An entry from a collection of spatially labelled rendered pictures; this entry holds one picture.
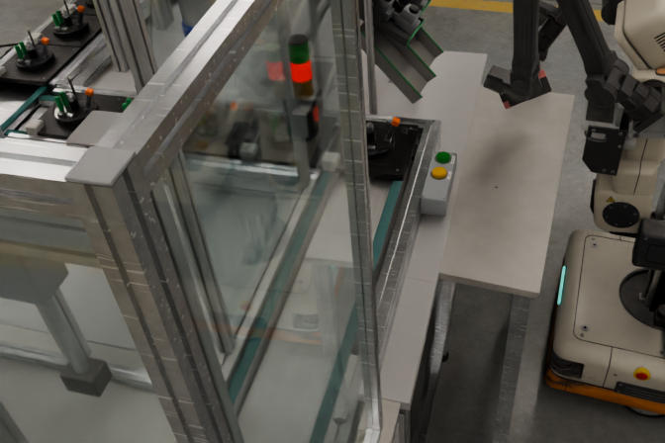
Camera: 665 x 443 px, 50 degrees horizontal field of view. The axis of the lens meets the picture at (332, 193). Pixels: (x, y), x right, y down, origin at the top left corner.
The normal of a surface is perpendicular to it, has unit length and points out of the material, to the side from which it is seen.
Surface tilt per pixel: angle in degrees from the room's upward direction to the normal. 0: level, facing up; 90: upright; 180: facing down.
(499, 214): 0
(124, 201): 90
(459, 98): 0
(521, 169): 0
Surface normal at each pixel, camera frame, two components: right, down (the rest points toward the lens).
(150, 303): -0.27, 0.65
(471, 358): -0.07, -0.75
